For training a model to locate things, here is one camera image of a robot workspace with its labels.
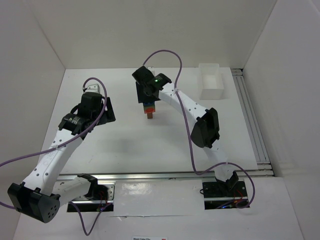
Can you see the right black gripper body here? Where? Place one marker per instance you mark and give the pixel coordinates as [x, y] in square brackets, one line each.
[146, 98]

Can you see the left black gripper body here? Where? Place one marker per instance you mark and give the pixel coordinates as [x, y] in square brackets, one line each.
[107, 113]

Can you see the blue wood block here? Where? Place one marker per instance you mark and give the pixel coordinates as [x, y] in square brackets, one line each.
[149, 103]

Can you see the red wood block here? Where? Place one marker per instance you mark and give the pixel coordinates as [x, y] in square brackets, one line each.
[150, 110]

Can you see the white perforated plastic bin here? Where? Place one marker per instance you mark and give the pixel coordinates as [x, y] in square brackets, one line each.
[210, 82]

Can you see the green wood block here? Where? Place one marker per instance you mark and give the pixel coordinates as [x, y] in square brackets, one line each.
[145, 107]

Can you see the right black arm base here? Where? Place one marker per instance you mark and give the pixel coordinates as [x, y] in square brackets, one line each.
[215, 198]

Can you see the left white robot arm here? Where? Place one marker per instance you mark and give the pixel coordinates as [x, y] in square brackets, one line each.
[37, 196]

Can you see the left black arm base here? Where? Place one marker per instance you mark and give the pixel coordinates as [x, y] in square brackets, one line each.
[103, 199]

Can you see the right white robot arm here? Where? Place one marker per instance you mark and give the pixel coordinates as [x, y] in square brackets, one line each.
[202, 124]

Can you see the white label with text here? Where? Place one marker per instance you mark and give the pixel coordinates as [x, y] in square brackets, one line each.
[138, 237]

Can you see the aluminium rail front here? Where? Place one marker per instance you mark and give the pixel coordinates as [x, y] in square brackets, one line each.
[174, 175]

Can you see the aluminium rail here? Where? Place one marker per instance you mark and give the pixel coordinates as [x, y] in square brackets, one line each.
[174, 175]
[264, 165]

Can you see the aluminium rail right side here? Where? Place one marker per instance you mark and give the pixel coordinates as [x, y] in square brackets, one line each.
[264, 165]

